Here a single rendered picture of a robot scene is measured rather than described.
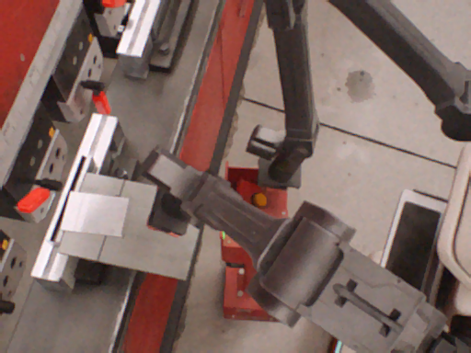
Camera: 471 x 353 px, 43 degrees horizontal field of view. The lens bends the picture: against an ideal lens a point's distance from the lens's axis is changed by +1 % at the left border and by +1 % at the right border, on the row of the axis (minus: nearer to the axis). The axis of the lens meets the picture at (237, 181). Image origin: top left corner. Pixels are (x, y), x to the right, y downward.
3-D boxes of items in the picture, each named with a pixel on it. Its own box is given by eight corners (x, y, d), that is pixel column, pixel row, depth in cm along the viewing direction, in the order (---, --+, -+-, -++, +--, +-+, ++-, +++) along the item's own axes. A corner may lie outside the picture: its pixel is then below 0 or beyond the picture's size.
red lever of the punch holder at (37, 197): (33, 205, 86) (63, 179, 95) (6, 200, 87) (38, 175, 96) (33, 216, 87) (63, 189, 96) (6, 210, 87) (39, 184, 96)
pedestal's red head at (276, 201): (284, 266, 150) (289, 242, 134) (222, 261, 151) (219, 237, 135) (286, 194, 159) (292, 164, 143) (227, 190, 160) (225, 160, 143)
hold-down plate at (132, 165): (100, 286, 127) (97, 281, 124) (75, 280, 127) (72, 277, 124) (140, 164, 139) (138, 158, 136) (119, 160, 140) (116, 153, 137)
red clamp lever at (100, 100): (110, 118, 112) (99, 88, 104) (90, 113, 113) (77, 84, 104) (114, 109, 113) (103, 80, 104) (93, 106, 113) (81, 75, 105)
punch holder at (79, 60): (80, 128, 109) (54, 74, 94) (36, 119, 110) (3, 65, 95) (105, 62, 115) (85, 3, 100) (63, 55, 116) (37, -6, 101)
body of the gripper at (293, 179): (257, 159, 139) (266, 144, 132) (298, 165, 140) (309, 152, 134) (256, 184, 136) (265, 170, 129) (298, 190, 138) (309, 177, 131)
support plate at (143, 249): (186, 280, 115) (186, 279, 114) (58, 253, 118) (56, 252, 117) (208, 198, 123) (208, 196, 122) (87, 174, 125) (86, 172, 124)
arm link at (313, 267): (373, 389, 48) (440, 284, 48) (243, 292, 54) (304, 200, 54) (413, 378, 88) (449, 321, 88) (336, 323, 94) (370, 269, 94)
